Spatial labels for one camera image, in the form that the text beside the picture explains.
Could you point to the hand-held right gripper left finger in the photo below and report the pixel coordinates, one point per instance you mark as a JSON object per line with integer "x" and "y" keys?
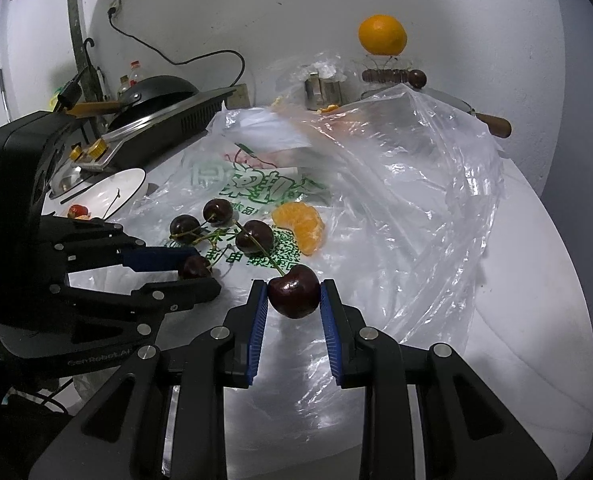
{"x": 259, "y": 330}

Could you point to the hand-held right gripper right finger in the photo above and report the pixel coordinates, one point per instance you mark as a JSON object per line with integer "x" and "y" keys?
{"x": 331, "y": 330}

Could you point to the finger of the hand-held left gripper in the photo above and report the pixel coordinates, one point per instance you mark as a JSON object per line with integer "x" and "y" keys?
{"x": 186, "y": 292}
{"x": 161, "y": 259}

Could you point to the dark red cherry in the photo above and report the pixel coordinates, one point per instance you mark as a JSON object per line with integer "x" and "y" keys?
{"x": 295, "y": 292}
{"x": 218, "y": 210}
{"x": 253, "y": 236}
{"x": 194, "y": 267}
{"x": 185, "y": 225}

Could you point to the red strawberry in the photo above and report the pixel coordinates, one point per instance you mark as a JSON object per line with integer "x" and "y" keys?
{"x": 78, "y": 210}

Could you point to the white plate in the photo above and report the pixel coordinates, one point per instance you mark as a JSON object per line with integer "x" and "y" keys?
{"x": 106, "y": 185}

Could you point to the large clear printed plastic bag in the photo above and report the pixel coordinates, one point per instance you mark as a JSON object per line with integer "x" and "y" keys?
{"x": 401, "y": 210}

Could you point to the steel pot lid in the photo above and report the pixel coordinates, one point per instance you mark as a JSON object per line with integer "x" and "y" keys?
{"x": 66, "y": 177}

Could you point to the grey vertical bar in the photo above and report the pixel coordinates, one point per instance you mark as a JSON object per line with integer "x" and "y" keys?
{"x": 2, "y": 95}

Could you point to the black umbrella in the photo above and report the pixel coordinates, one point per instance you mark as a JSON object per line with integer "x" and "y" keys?
{"x": 101, "y": 85}

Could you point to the cooking oil bottle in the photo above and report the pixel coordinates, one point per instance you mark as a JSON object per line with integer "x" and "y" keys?
{"x": 124, "y": 85}

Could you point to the steel induction cooker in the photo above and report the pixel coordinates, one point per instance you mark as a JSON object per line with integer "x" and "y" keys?
{"x": 176, "y": 115}

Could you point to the red cap bottle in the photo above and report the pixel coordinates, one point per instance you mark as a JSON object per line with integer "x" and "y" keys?
{"x": 135, "y": 77}

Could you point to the grey vertical pipe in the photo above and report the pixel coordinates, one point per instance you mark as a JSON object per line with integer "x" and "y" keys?
{"x": 74, "y": 25}

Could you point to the small steel cup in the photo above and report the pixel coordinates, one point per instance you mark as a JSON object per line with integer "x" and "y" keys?
{"x": 321, "y": 92}

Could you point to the steel saucepan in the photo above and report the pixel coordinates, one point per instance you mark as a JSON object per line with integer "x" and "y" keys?
{"x": 496, "y": 125}

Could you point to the whole orange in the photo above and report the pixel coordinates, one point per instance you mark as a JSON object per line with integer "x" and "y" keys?
{"x": 382, "y": 35}

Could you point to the white wall socket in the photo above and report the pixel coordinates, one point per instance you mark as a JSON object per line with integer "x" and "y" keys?
{"x": 115, "y": 6}

